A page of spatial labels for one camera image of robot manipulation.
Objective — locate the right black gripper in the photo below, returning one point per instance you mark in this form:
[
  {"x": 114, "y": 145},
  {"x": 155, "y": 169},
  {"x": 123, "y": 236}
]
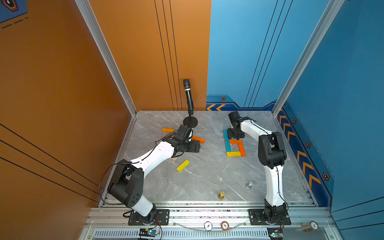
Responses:
[{"x": 230, "y": 135}]

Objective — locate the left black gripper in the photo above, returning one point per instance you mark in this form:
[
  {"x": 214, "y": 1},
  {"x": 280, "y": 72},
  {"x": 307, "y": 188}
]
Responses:
[{"x": 193, "y": 148}]

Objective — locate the teal block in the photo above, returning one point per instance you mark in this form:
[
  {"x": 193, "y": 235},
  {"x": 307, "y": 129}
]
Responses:
[
  {"x": 225, "y": 134},
  {"x": 228, "y": 146}
]

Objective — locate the orange block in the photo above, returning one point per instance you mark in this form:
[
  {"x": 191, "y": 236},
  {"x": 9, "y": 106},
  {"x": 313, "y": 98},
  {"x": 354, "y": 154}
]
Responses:
[
  {"x": 242, "y": 150},
  {"x": 202, "y": 141},
  {"x": 167, "y": 130},
  {"x": 236, "y": 142}
]

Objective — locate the yellow block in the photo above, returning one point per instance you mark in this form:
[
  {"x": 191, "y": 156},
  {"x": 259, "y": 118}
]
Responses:
[{"x": 234, "y": 154}]

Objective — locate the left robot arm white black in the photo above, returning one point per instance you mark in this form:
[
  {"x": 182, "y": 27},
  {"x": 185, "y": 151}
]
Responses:
[{"x": 127, "y": 182}]

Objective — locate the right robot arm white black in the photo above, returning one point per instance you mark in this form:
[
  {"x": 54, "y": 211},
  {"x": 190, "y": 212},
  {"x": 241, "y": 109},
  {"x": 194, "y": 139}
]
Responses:
[{"x": 272, "y": 155}]

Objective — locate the yellow block diagonal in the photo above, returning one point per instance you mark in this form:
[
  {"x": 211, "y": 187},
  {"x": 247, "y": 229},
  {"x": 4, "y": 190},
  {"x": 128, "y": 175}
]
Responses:
[{"x": 183, "y": 165}]

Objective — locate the black microphone on stand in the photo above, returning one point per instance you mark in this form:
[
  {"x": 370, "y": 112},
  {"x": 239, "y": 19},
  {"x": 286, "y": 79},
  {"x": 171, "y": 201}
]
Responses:
[{"x": 189, "y": 121}]

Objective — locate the silver cylinder weight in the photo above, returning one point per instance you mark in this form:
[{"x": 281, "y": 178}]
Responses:
[{"x": 249, "y": 185}]

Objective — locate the brass cylinder weight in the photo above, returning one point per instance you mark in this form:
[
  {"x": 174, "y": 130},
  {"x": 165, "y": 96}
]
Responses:
[{"x": 221, "y": 195}]

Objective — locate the white round disc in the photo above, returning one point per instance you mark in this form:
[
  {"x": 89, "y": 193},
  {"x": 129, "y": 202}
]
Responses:
[{"x": 208, "y": 226}]

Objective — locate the copper round disc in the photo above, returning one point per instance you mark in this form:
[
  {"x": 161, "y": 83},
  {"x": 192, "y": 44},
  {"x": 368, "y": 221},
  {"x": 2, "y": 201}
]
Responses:
[{"x": 225, "y": 226}]

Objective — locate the left green circuit board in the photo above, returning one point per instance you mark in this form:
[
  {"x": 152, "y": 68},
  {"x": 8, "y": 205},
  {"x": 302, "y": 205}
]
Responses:
[{"x": 148, "y": 233}]

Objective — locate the green circuit board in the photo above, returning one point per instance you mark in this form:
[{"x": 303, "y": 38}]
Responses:
[
  {"x": 275, "y": 233},
  {"x": 148, "y": 233}
]

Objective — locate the right green circuit board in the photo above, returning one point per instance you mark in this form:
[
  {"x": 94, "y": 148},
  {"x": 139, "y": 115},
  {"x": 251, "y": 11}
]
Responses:
[{"x": 275, "y": 233}]

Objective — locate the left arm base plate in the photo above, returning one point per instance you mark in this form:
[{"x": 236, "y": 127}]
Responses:
[{"x": 158, "y": 216}]

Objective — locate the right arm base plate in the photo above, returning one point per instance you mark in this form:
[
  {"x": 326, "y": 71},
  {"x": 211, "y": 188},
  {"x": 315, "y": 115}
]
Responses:
[{"x": 260, "y": 217}]

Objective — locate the aluminium front rail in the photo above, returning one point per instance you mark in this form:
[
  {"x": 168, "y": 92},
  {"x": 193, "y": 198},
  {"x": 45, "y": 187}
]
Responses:
[{"x": 191, "y": 214}]

